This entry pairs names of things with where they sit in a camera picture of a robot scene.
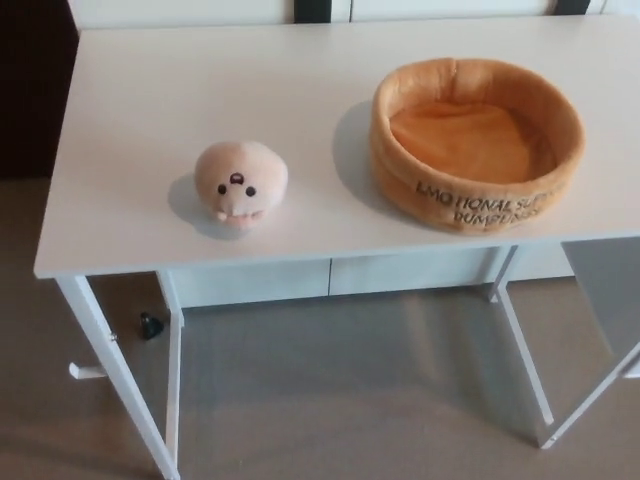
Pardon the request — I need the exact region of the beige plush dumpling toy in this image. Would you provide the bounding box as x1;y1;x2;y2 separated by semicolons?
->
194;141;292;234

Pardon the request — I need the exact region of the orange round plush basket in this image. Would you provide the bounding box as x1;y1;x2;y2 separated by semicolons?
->
368;63;587;236

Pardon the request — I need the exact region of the white cabinet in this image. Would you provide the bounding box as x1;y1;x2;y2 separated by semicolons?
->
74;0;640;309

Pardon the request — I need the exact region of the small black floor object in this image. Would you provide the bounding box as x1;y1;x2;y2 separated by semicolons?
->
138;311;166;344

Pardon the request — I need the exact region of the white peg on table leg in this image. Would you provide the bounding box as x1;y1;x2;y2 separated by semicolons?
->
68;361;109;384

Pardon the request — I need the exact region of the dark brown furniture panel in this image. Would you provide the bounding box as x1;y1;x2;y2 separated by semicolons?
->
0;0;82;182

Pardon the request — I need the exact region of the white metal table leg frame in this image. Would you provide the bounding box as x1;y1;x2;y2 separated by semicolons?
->
53;269;187;480
486;243;640;451

